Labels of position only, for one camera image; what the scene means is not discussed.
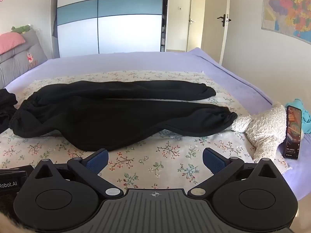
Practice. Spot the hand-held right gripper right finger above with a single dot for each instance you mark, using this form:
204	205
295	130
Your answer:
213	161

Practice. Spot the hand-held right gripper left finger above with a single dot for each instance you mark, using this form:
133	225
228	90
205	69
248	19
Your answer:
98	161

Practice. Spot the black pants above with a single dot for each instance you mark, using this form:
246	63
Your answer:
109	119

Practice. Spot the fuzzy beige clothing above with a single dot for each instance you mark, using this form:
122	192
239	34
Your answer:
11	222

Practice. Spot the floral bed sheet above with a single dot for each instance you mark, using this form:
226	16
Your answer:
150	160

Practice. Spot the white plush toy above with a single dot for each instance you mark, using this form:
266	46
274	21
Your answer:
264	126

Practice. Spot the dark clothes pile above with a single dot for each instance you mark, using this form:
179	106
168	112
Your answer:
6	111

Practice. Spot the smartphone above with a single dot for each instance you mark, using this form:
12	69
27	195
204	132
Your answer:
292	133

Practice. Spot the teal cloth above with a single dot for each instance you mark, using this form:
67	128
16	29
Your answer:
306	119

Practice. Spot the grey headboard cushion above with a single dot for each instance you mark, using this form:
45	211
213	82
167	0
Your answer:
21	53

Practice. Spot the white and blue wardrobe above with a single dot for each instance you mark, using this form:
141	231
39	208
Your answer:
121	29

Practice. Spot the pink pillow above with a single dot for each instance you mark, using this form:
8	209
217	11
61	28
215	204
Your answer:
9	41

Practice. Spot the green plush toy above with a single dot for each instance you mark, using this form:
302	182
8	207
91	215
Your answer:
20	29

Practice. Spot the dark hanging cloth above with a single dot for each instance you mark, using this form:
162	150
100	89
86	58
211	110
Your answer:
166	4

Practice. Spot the colourful wall map poster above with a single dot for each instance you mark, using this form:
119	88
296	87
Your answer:
286	7

